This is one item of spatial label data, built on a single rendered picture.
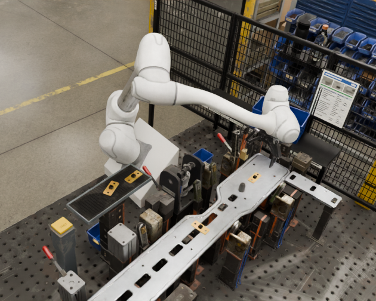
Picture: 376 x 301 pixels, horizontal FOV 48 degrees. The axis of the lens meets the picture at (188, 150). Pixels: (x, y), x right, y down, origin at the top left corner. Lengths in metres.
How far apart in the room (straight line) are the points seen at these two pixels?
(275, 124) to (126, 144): 0.85
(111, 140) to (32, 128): 2.04
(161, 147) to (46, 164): 1.60
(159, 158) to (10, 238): 0.87
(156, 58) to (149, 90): 0.14
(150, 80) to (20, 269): 1.10
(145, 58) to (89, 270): 1.04
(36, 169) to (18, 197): 0.33
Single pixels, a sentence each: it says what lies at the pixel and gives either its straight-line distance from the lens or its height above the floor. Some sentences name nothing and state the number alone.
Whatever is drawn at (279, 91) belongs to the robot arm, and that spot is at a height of 1.55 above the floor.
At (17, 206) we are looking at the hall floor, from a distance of 3.48.
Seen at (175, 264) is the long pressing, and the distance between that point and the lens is 1.82.
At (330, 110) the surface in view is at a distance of 2.51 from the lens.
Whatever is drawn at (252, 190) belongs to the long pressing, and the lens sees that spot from 2.18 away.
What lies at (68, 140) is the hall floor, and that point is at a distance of 4.01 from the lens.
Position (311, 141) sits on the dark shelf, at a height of 1.03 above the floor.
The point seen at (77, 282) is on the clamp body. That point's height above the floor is 1.06.
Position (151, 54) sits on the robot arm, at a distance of 1.82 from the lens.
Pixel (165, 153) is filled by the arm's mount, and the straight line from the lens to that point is 2.36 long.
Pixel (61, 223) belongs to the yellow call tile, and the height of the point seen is 1.16.
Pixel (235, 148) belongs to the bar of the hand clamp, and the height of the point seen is 1.13.
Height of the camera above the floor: 2.48
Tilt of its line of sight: 39 degrees down
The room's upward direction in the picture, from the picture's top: 7 degrees clockwise
